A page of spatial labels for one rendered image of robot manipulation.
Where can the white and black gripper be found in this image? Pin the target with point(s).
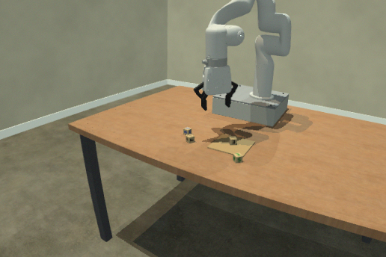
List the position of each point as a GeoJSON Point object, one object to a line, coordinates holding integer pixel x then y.
{"type": "Point", "coordinates": [216, 80]}

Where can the beige block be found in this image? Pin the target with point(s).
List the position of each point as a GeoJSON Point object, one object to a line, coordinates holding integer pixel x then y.
{"type": "Point", "coordinates": [190, 138]}
{"type": "Point", "coordinates": [187, 130]}
{"type": "Point", "coordinates": [237, 157]}
{"type": "Point", "coordinates": [232, 140]}

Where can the tan flat mat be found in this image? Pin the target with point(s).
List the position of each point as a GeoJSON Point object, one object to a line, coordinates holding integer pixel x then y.
{"type": "Point", "coordinates": [221, 144]}

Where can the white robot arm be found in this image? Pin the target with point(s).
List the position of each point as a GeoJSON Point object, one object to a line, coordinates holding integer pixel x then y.
{"type": "Point", "coordinates": [219, 36]}

